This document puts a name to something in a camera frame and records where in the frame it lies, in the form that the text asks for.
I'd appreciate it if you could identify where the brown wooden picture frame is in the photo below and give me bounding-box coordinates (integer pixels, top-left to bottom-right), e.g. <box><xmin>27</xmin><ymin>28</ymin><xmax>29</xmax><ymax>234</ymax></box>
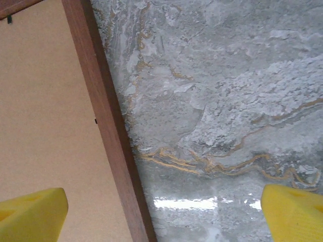
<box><xmin>0</xmin><ymin>0</ymin><xmax>157</xmax><ymax>242</ymax></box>

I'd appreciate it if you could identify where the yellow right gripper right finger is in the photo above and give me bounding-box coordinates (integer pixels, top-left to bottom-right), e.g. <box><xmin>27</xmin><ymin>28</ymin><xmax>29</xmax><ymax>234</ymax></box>
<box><xmin>260</xmin><ymin>184</ymin><xmax>323</xmax><ymax>242</ymax></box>

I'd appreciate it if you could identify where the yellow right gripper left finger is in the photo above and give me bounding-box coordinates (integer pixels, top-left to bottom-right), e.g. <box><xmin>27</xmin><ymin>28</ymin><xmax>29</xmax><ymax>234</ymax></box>
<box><xmin>0</xmin><ymin>188</ymin><xmax>69</xmax><ymax>242</ymax></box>

